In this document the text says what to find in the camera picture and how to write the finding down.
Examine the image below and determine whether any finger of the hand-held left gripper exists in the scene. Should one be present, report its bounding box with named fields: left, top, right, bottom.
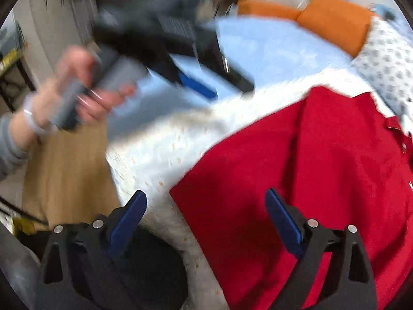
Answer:
left=195, top=27, right=256, bottom=95
left=147, top=53, right=218, bottom=99

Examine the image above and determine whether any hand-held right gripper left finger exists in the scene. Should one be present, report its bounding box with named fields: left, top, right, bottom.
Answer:
left=35, top=190, right=148, bottom=310

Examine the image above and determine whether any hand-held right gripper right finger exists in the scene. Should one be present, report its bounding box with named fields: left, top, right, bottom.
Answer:
left=265, top=188, right=378, bottom=310

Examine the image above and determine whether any red garment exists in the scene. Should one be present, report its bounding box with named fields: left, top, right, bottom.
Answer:
left=169, top=86, right=413, bottom=310

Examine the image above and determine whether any person's left forearm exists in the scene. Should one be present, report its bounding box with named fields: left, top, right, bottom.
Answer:
left=0, top=111, right=42, bottom=181

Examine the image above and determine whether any person's left hand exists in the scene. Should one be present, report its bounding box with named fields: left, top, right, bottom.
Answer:
left=32, top=45, right=138, bottom=133

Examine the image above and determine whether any light blue bed sheet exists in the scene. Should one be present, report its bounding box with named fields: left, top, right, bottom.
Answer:
left=106, top=14, right=354, bottom=136

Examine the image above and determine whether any dark cloth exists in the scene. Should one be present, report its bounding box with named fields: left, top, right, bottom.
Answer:
left=81, top=226, right=189, bottom=310

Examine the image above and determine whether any white eyelet blanket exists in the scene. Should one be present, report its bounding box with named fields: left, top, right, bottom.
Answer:
left=105, top=66, right=399, bottom=310

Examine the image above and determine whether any grey cloth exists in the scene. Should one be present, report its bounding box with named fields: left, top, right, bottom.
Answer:
left=0, top=223, right=42, bottom=310

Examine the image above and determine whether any white wristband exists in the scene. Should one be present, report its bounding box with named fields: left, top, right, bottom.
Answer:
left=22, top=93, right=59, bottom=137

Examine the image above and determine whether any blue floral pillow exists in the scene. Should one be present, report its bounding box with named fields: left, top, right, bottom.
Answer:
left=353, top=16, right=413, bottom=130

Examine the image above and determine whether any black cable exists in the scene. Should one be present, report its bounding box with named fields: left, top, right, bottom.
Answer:
left=0, top=197, right=50, bottom=227

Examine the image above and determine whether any orange upholstered bed frame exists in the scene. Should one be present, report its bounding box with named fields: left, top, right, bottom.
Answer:
left=237, top=0, right=378, bottom=58

